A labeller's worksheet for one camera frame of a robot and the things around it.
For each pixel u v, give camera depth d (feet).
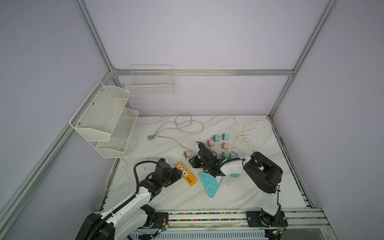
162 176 2.16
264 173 1.66
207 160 2.41
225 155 3.14
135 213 1.74
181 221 2.45
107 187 2.82
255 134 3.56
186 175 2.82
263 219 2.14
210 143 3.33
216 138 3.43
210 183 2.70
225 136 3.45
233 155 3.14
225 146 3.31
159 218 2.42
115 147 3.33
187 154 3.14
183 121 3.87
